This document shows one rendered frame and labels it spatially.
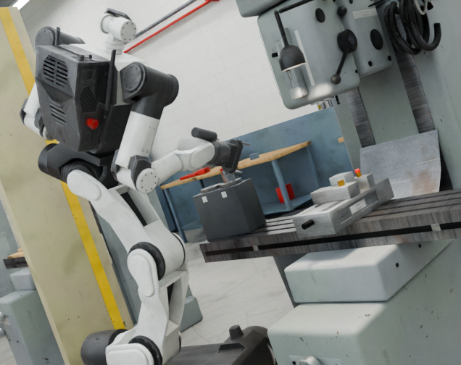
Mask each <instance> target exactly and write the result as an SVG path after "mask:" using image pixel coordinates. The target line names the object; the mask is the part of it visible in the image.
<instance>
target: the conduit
mask: <svg viewBox="0 0 461 365"><path fill-rule="evenodd" d="M382 1H385V0H380V1H377V2H376V3H374V4H371V5H369V6H368V7H372V6H374V5H376V4H378V3H381V2H382ZM397 1H398V2H399V6H397V3H396V2H395V1H393V2H391V3H390V4H389V5H388V6H386V8H385V9H384V12H383V18H384V22H385V26H386V30H387V33H388V36H389V39H390V42H391V44H392V46H393V47H394V49H395V50H396V51H397V52H398V53H400V54H406V53H408V54H411V55H416V54H419V53H420V51H421V49H423V50H425V51H433V50H434V49H436V48H437V46H438V45H439V43H440V40H441V25H440V23H438V22H437V23H435V24H434V39H433V42H432V43H431V44H428V42H429V37H430V27H429V26H430V25H429V19H428V15H427V12H426V13H425V14H420V16H421V18H422V21H423V37H422V33H421V29H420V23H419V21H418V16H417V14H416V11H415V8H414V6H413V1H414V0H397ZM406 8H407V11H406ZM431 9H433V4H432V3H431V1H430V2H428V5H427V10H431ZM395 13H396V14H397V15H400V17H401V21H402V24H403V26H404V29H405V30H406V33H407V34H406V35H407V36H406V37H407V38H406V41H405V40H404V39H403V37H402V36H401V33H400V32H399V29H398V27H397V24H396V20H395ZM412 44H413V45H414V46H415V48H413V47H411V46H412Z"/></svg>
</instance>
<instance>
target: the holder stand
mask: <svg viewBox="0 0 461 365"><path fill-rule="evenodd" d="M193 200H194V203H195V206H196V210H197V211H198V214H199V218H200V220H201V223H202V227H203V229H204V232H205V235H206V237H207V240H216V239H220V238H227V237H231V236H236V235H243V234H247V233H251V232H253V231H254V230H256V229H257V228H259V227H261V226H263V225H264V224H265V223H267V222H266V220H265V216H264V214H263V211H262V207H261V205H260V202H259V199H258V196H257V192H256V190H255V187H254V183H253V181H252V179H251V178H249V179H246V180H242V179H241V178H237V179H236V180H234V181H233V182H229V183H226V184H225V183H223V184H222V183H218V184H216V185H211V186H209V187H207V188H204V189H202V190H201V193H200V194H198V195H196V196H193Z"/></svg>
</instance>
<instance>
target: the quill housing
mask: <svg viewBox="0 0 461 365"><path fill-rule="evenodd" d="M298 1H301V0H285V1H283V2H281V3H279V4H277V5H276V6H274V7H272V8H270V9H268V10H266V11H264V12H263V13H261V14H260V15H259V16H258V18H257V24H258V27H259V31H260V33H261V36H262V40H263V43H264V45H265V49H266V52H267V55H268V58H269V60H270V64H271V67H272V69H273V74H274V76H275V80H276V83H277V85H278V89H279V91H280V94H281V98H282V100H283V104H284V106H285V107H286V108H287V109H290V110H292V109H298V108H300V107H303V106H306V105H309V104H313V103H315V102H318V101H321V100H323V99H326V98H330V97H332V96H336V95H339V94H341V93H345V92H347V91H351V90H354V89H355V88H357V86H358V85H359V84H360V77H359V74H358V71H357V68H356V65H355V63H354V58H353V56H352V53H349V54H347V56H346V59H345V62H344V66H343V68H342V70H341V74H340V76H341V82H340V83H339V84H338V85H334V84H333V83H332V82H331V77H332V76H333V75H335V74H336V72H337V69H338V68H339V64H340V61H341V58H342V56H343V51H342V50H341V49H340V48H339V45H338V41H337V38H338V34H339V33H340V32H341V31H343V30H344V26H343V23H342V21H341V17H340V15H339V14H338V7H337V5H336V0H326V1H323V0H314V1H311V2H309V3H306V4H303V5H301V6H299V7H296V8H293V9H290V10H288V11H286V12H283V13H282V14H280V13H279V15H280V18H281V22H282V24H283V28H288V32H289V35H290V37H291V41H292V44H293V45H295V46H298V47H299V48H300V50H301V51H302V53H303V55H304V58H305V61H306V63H305V64H303V65H300V69H301V71H302V75H303V78H304V81H305V84H306V87H307V91H308V94H307V95H306V96H302V97H299V98H295V99H293V100H292V99H291V96H290V93H289V87H288V83H287V81H286V77H285V75H284V72H283V71H282V72H281V68H280V65H279V63H278V57H274V58H272V53H275V52H277V50H276V47H275V44H274V43H273V40H272V38H271V35H270V34H271V33H272V32H274V31H276V30H278V29H279V27H278V24H277V21H276V18H275V15H274V11H275V10H279V9H280V8H283V7H286V6H288V5H290V4H293V3H296V2H298Z"/></svg>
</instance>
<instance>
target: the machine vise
mask: <svg viewBox="0 0 461 365"><path fill-rule="evenodd" d="M354 178H355V181H357V182H358V185H359V188H360V192H361V193H360V194H358V195H356V196H355V197H353V198H350V199H346V200H341V201H333V202H328V203H323V204H315V205H314V206H311V207H309V208H308V209H306V210H304V211H302V212H300V213H299V214H297V215H295V216H293V217H292V219H293V222H294V226H295V228H296V233H297V235H298V237H299V238H303V237H311V236H318V235H330V234H336V233H337V232H339V231H341V230H342V229H344V228H345V227H347V226H349V225H350V224H352V223H353V222H356V221H357V220H358V219H360V218H361V217H363V216H365V215H366V214H368V213H370V212H371V211H372V210H374V209H376V208H378V207H379V206H381V205H382V204H384V203H385V202H387V201H389V200H390V199H392V198H393V197H394V193H393V190H392V188H391V184H390V182H389V179H388V178H383V179H379V180H374V179H373V175H372V174H371V173H370V174H366V175H362V176H361V177H357V176H356V177H354ZM310 219H311V220H313V221H314V224H313V226H311V227H309V228H307V229H306V230H304V229H302V224H304V223H305V222H307V221H309V220H310Z"/></svg>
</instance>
